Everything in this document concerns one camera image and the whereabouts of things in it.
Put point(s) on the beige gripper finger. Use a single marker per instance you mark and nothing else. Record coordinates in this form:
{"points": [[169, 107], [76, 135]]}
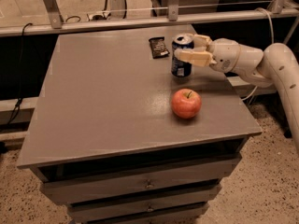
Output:
{"points": [[199, 40], [195, 57]]}

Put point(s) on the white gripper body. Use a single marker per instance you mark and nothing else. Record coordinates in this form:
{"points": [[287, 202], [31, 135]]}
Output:
{"points": [[223, 55]]}

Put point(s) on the blue pepsi can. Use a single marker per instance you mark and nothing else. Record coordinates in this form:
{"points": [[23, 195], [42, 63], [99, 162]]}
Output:
{"points": [[180, 65]]}

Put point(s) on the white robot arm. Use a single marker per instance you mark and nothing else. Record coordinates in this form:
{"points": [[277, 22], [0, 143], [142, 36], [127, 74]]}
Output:
{"points": [[276, 65]]}

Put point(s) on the black snack packet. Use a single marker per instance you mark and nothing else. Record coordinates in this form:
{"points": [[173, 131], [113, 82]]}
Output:
{"points": [[158, 47]]}

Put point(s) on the red apple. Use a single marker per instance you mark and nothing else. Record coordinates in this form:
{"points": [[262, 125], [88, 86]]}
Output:
{"points": [[186, 103]]}

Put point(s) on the grey drawer cabinet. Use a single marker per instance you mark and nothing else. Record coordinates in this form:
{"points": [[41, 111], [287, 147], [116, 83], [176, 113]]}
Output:
{"points": [[105, 107]]}

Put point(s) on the metal railing bar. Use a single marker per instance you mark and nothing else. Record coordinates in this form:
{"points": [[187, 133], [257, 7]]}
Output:
{"points": [[93, 26]]}

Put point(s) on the top grey drawer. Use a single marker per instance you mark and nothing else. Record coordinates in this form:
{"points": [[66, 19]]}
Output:
{"points": [[143, 179]]}

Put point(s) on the grey drawer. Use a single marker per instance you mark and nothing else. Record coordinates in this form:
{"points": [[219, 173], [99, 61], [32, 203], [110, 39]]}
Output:
{"points": [[158, 216], [144, 204], [143, 179]]}

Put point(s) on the middle grey drawer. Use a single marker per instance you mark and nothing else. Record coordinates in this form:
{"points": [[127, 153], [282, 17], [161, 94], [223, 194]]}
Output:
{"points": [[144, 204]]}

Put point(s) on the bottom grey drawer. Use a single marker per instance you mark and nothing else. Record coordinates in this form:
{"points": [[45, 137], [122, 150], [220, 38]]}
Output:
{"points": [[158, 216]]}

